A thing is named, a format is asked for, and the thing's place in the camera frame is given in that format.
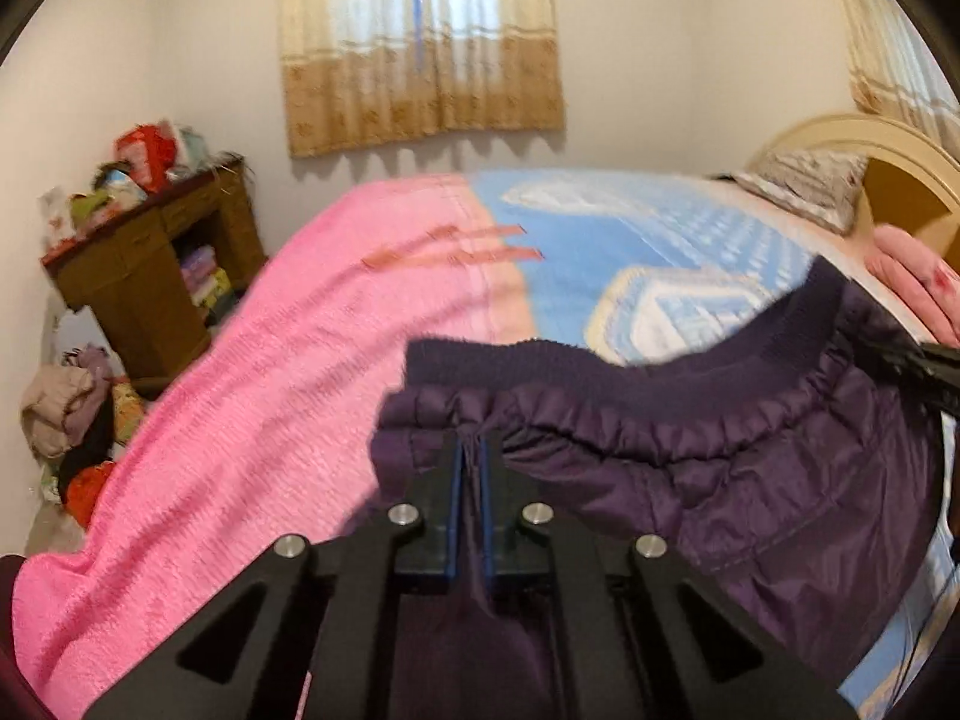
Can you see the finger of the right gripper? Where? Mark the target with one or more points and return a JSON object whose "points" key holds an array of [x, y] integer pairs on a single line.
{"points": [[927, 371]]}

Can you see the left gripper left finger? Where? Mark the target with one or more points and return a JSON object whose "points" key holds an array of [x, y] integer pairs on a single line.
{"points": [[307, 630]]}

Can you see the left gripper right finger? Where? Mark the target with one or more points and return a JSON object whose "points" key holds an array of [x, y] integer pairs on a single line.
{"points": [[634, 630]]}

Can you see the purple puffer jacket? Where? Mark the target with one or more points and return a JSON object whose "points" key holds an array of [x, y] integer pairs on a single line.
{"points": [[807, 489]]}

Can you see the pile of clothes on floor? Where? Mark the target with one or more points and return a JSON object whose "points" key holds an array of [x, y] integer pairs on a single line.
{"points": [[78, 415]]}

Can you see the pink folded quilt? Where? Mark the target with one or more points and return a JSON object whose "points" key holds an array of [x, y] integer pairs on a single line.
{"points": [[920, 278]]}

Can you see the pink and blue bedspread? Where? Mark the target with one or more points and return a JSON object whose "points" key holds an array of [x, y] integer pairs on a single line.
{"points": [[270, 432]]}

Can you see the cream wooden headboard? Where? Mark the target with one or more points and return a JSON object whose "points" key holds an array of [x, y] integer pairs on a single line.
{"points": [[911, 182]]}

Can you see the patterned grey pillow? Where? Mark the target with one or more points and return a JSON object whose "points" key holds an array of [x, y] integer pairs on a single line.
{"points": [[819, 185]]}

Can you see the stacked books in cabinet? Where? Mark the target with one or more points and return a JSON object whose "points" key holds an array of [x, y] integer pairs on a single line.
{"points": [[208, 284]]}

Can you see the brown wooden cabinet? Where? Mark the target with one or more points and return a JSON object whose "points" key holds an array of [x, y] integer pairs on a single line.
{"points": [[128, 272]]}

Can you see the white greeting card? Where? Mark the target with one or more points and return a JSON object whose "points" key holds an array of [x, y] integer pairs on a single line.
{"points": [[56, 213]]}

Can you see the red gift box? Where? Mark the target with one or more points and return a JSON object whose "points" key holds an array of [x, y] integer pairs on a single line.
{"points": [[150, 152]]}

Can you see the beige patterned window curtain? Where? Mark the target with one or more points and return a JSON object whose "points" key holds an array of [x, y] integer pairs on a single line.
{"points": [[364, 73]]}

